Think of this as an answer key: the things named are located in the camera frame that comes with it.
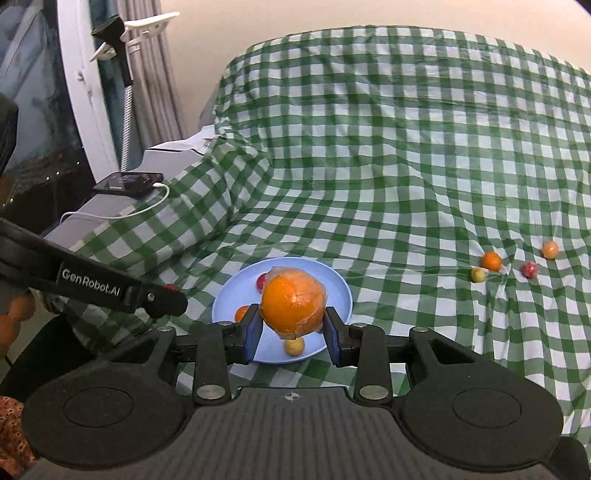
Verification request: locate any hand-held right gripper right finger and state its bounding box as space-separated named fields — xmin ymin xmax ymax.
xmin=324 ymin=307 xmax=481 ymax=403

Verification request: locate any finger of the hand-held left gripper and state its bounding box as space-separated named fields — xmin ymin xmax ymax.
xmin=126 ymin=282 xmax=189 ymax=320

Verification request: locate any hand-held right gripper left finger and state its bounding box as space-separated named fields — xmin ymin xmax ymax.
xmin=111 ymin=304 xmax=265 ymax=405

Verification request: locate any blue plate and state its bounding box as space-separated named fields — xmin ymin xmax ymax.
xmin=211 ymin=257 xmax=354 ymax=366

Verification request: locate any large orange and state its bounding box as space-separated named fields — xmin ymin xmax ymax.
xmin=259 ymin=267 xmax=328 ymax=341

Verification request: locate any person's left hand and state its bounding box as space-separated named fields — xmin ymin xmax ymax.
xmin=0 ymin=294 xmax=37 ymax=348

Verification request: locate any black smartphone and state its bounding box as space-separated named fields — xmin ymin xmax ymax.
xmin=93 ymin=172 xmax=165 ymax=199

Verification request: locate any grey padded furniture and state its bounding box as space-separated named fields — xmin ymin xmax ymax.
xmin=44 ymin=133 xmax=219 ymax=251

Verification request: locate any orange patterned cloth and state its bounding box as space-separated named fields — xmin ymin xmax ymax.
xmin=0 ymin=396 xmax=36 ymax=479

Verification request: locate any phone holder stand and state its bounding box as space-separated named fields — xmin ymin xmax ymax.
xmin=89 ymin=11 xmax=181 ymax=173

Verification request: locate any green checkered tablecloth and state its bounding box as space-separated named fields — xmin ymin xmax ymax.
xmin=60 ymin=25 xmax=591 ymax=439

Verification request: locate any grey curtain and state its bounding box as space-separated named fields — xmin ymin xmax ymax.
xmin=117 ymin=0 xmax=188 ymax=149

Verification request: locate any white charging cable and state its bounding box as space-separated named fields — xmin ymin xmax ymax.
xmin=60 ymin=182 xmax=171 ymax=223

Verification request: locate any white window frame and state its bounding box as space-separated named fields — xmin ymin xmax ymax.
xmin=55 ymin=0 xmax=122 ymax=184

